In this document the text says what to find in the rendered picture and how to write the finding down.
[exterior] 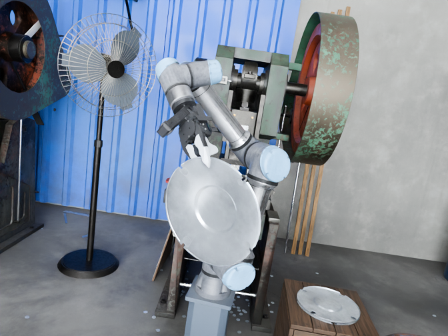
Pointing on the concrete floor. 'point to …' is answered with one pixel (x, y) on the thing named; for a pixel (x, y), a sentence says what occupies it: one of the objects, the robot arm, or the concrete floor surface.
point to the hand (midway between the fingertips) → (203, 164)
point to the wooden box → (288, 301)
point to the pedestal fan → (121, 91)
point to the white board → (165, 253)
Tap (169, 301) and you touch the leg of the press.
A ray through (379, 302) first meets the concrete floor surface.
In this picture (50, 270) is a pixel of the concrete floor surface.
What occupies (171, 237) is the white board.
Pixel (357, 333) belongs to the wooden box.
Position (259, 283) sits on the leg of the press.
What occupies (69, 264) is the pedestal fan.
